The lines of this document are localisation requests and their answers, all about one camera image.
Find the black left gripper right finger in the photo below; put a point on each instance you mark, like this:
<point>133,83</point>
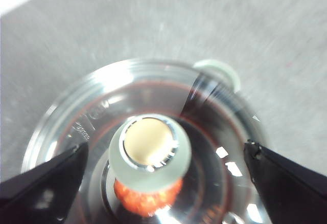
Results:
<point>288,190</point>

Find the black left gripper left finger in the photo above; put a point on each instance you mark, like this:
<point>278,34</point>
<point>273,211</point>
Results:
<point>38,198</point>

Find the pale green electric pot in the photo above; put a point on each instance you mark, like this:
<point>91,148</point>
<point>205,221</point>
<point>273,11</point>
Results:
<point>230,73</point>

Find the glass lid with green knob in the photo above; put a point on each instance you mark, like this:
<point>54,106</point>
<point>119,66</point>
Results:
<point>150,152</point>

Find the orange toy pumpkin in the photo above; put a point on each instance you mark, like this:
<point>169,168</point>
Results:
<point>143,201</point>

